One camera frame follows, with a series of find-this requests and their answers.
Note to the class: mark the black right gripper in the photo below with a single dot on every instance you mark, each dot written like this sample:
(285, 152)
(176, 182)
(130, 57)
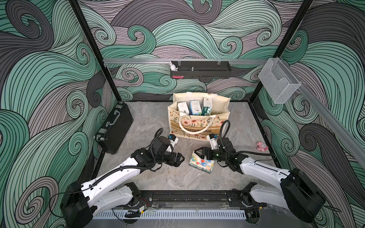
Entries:
(203, 153)

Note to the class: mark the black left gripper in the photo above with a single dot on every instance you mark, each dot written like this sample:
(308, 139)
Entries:
(176, 162)

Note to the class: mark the elephant print tissue pack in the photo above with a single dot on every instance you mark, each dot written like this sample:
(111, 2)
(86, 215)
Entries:
(201, 164)

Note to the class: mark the floral canvas tote bag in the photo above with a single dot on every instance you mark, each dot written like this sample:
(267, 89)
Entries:
(197, 127)

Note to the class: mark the green tissue pack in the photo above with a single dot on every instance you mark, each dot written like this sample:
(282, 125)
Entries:
(207, 106)

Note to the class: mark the blue dog tissue pack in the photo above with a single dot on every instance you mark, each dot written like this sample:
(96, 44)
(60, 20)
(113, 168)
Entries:
(195, 108)

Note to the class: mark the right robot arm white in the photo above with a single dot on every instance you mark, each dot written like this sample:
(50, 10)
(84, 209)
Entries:
(290, 189)

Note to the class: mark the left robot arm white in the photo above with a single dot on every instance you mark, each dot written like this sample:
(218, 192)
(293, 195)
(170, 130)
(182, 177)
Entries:
(81, 202)

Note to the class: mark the pink toy figure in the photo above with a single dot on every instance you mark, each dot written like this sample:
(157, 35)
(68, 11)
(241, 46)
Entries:
(262, 147)

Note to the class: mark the black briefcase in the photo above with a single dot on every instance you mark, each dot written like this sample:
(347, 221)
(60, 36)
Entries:
(114, 129)

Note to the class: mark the white rabbit figurine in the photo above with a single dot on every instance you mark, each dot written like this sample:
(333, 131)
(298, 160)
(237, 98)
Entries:
(173, 67)

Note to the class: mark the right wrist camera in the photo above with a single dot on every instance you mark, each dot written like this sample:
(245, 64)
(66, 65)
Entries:
(212, 139)

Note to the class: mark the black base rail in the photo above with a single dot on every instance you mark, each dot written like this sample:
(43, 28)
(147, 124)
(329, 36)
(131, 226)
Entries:
(232, 198)

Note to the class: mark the white slotted cable duct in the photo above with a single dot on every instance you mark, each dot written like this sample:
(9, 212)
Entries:
(176, 214)

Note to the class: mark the black wall shelf tray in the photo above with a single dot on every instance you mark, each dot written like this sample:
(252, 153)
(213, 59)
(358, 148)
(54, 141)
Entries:
(201, 70)

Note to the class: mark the aluminium wall rail back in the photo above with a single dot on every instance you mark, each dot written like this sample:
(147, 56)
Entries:
(167, 61)

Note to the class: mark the aluminium wall rail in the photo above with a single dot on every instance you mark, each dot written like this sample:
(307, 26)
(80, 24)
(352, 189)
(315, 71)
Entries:
(167, 61)
(339, 102)

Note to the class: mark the clear acrylic wall box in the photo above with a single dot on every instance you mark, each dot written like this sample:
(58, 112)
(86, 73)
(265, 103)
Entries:
(279, 80)

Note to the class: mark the aluminium wall rail right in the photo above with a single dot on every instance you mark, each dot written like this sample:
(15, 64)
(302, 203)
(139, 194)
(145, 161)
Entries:
(339, 102)

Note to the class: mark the black corner frame post right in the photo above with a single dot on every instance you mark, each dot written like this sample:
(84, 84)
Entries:
(293, 26)

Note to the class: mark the black corner frame post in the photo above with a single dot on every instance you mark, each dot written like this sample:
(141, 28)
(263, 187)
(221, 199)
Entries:
(84, 26)
(293, 26)

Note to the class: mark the black corner frame post left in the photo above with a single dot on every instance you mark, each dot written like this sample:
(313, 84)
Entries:
(84, 26)

